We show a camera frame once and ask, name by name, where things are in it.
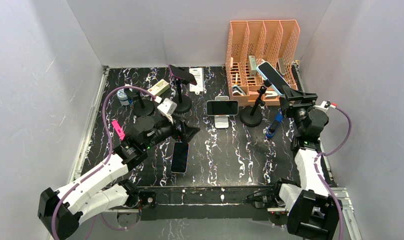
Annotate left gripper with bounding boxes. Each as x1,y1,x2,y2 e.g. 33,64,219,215
144,114,200,151

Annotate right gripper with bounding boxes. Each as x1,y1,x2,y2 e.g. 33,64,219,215
279,85,318,135

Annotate light blue phone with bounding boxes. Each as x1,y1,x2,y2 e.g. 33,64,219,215
256,61,290,97

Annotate white-edged black smartphone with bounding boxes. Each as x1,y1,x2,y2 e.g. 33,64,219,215
170,142,189,174

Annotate black round-base phone stand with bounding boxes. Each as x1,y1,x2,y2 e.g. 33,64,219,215
124,88,155,117

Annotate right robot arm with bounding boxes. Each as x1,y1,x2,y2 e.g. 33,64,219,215
271,85,342,240

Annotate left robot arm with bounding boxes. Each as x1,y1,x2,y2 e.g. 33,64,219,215
37,116,200,240

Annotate silver desktop phone stand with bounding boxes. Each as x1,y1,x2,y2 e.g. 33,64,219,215
214,95,229,129

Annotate white phone on silver stand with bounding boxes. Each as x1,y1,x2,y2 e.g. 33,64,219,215
206,100,239,116

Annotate beige small box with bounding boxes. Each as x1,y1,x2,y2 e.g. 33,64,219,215
148,79,171,96

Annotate white labelled package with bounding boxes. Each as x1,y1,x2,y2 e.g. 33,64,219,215
189,67,205,95

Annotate orange file organizer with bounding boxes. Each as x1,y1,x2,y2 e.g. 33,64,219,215
225,19,300,107

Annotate pink marker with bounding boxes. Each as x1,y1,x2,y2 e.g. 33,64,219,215
111,120,126,141

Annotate blue white tape roll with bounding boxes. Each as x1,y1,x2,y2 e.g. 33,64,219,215
116,88,132,106

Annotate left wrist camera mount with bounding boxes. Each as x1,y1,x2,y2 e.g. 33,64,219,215
154,96,177,124

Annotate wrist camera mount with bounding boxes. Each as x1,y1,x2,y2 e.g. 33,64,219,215
154,96,177,124
314,100,337,113

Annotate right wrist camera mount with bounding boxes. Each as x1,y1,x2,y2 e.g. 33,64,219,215
314,100,337,113

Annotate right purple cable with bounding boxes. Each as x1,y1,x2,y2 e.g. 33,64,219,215
314,104,353,240

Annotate purple cable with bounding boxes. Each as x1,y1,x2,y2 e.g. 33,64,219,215
314,104,353,240
51,85,161,240

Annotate black base frame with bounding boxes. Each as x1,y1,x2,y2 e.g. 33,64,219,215
107,185,334,222

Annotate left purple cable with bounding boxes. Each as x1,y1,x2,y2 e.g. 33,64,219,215
51,85,161,240

